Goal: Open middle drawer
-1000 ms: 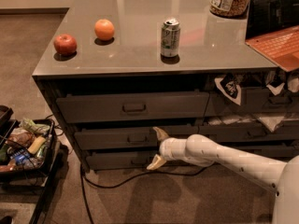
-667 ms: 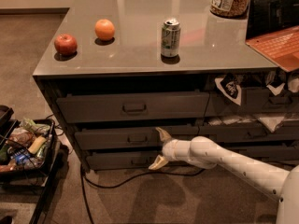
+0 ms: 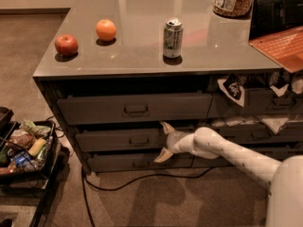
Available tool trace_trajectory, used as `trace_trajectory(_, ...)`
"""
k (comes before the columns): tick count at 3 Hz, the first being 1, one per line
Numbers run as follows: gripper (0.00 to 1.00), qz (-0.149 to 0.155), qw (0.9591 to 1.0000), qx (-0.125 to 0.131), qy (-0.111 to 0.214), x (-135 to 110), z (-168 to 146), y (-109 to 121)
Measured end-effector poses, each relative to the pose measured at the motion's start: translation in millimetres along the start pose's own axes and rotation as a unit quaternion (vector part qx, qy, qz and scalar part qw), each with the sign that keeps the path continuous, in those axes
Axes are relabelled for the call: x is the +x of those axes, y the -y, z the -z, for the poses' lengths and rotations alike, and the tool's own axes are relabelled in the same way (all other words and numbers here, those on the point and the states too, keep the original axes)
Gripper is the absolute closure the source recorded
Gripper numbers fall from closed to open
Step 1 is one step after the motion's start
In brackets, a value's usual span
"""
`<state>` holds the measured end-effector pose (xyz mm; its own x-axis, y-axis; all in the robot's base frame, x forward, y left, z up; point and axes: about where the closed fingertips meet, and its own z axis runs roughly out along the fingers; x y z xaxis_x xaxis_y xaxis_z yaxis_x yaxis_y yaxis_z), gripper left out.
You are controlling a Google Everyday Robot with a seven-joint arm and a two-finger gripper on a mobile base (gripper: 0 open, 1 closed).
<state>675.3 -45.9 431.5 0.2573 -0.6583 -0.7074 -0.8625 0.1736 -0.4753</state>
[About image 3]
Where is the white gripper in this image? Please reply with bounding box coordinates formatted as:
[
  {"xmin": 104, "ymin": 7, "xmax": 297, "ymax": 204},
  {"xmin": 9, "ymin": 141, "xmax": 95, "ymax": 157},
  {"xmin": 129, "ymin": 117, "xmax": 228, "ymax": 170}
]
[{"xmin": 154, "ymin": 121, "xmax": 188, "ymax": 163}]

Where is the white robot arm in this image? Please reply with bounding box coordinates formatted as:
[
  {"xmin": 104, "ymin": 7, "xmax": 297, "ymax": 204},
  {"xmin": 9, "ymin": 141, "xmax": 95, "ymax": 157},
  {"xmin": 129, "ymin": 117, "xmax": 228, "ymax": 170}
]
[{"xmin": 154, "ymin": 122, "xmax": 303, "ymax": 227}]

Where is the grey drawer cabinet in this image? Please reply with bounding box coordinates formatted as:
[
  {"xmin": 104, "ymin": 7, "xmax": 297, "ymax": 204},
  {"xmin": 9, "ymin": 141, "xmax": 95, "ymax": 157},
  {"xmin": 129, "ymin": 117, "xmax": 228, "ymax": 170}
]
[{"xmin": 32, "ymin": 0, "xmax": 303, "ymax": 175}]

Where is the white crumpled bag in drawer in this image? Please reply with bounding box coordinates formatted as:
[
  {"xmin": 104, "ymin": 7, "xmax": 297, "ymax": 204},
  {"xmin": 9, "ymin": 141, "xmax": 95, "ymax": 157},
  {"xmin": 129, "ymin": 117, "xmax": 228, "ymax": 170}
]
[{"xmin": 258, "ymin": 71, "xmax": 303, "ymax": 134}]

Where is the green white soda can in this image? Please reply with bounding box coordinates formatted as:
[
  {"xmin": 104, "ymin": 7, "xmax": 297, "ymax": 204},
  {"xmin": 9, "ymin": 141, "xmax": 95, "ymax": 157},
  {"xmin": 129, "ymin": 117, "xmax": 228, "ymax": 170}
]
[{"xmin": 163, "ymin": 18, "xmax": 183, "ymax": 59}]

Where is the green bag in bin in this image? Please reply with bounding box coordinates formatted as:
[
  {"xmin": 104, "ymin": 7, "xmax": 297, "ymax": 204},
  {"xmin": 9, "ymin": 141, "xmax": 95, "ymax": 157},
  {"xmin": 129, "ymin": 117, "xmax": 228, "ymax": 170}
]
[{"xmin": 20, "ymin": 119, "xmax": 51, "ymax": 137}]

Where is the yellow snack in bin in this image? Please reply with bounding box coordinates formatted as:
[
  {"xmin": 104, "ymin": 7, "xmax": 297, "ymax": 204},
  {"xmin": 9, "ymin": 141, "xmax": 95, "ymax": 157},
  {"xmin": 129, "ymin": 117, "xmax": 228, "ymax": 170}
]
[{"xmin": 28, "ymin": 138, "xmax": 46, "ymax": 156}]

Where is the orange fruit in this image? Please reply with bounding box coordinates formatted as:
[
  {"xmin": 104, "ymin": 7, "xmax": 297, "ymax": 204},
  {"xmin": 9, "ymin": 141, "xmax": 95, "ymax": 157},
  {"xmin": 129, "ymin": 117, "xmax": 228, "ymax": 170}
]
[{"xmin": 96, "ymin": 19, "xmax": 116, "ymax": 42}]

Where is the black bin of snacks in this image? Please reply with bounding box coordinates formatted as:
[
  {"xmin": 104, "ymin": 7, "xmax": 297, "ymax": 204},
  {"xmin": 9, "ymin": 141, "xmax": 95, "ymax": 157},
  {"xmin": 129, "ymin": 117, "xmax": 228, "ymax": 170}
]
[{"xmin": 0, "ymin": 107, "xmax": 57, "ymax": 184}]

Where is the red apple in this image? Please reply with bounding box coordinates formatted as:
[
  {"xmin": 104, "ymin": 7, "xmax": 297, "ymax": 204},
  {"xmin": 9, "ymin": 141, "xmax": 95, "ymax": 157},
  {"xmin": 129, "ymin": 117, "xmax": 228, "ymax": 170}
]
[{"xmin": 55, "ymin": 34, "xmax": 79, "ymax": 57}]

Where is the blue packet in bin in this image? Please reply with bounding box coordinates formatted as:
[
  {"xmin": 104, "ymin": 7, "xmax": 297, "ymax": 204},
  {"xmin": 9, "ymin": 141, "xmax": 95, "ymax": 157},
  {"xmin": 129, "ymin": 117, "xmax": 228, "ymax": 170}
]
[{"xmin": 11, "ymin": 152, "xmax": 31, "ymax": 167}]

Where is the orange laptop keyboard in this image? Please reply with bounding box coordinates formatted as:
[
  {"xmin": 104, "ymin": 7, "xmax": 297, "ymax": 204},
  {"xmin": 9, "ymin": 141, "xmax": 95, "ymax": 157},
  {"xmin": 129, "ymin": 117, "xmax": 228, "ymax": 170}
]
[{"xmin": 249, "ymin": 26, "xmax": 303, "ymax": 73}]

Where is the large snack jar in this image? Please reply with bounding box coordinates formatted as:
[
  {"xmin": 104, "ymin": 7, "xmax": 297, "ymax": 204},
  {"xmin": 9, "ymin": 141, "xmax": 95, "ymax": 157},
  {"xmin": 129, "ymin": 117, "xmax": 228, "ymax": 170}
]
[{"xmin": 213, "ymin": 0, "xmax": 252, "ymax": 18}]

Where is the black floor cable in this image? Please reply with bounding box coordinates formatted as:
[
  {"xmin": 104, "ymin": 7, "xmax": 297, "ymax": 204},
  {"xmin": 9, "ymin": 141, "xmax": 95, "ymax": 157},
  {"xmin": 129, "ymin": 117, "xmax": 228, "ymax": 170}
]
[{"xmin": 80, "ymin": 163, "xmax": 219, "ymax": 227}]

